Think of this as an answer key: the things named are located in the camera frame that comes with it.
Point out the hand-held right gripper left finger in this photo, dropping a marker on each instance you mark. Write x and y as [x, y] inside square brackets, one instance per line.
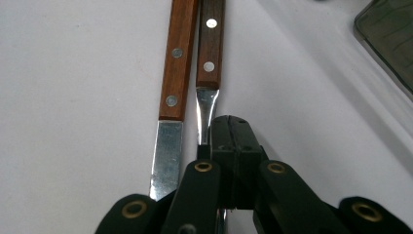
[222, 146]

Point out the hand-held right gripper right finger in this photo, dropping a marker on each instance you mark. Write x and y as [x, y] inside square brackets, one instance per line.
[246, 146]

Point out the white table cover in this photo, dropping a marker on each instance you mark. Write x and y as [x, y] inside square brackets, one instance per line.
[81, 113]

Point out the smoky transparent plastic bin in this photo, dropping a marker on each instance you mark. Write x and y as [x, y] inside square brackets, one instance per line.
[389, 39]

